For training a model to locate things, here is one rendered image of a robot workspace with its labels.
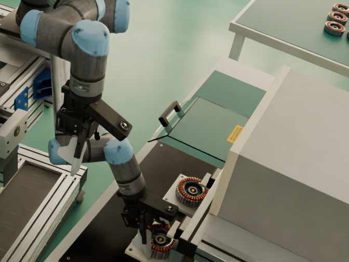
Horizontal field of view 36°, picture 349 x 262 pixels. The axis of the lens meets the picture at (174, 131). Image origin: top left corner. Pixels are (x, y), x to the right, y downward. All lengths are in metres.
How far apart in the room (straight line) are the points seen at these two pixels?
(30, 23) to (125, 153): 0.46
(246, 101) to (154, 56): 1.68
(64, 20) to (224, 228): 0.59
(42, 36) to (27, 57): 0.88
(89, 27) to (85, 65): 0.08
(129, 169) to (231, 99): 0.97
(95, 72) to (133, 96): 2.37
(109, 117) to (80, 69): 0.14
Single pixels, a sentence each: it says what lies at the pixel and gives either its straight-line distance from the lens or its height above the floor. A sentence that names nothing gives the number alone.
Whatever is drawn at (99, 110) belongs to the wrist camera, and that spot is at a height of 1.32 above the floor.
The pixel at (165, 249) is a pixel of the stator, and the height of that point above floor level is 0.82.
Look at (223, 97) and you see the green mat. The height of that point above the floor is 0.75.
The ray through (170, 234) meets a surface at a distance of 1.54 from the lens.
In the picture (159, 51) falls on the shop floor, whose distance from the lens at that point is 4.00.
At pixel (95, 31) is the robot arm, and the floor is 1.51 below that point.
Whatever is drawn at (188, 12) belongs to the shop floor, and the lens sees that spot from 4.63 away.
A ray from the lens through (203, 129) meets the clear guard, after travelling 1.61.
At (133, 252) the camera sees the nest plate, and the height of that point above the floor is 0.78.
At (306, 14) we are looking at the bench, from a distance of 3.29.
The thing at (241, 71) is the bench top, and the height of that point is 0.75.
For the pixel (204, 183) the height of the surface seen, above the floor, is 0.88.
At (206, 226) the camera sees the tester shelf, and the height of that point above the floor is 1.11.
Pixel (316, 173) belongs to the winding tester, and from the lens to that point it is 1.20.
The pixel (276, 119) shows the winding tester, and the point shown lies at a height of 1.32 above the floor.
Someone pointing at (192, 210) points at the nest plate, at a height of 0.78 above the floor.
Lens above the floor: 2.05
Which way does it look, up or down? 39 degrees down
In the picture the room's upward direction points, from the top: 14 degrees clockwise
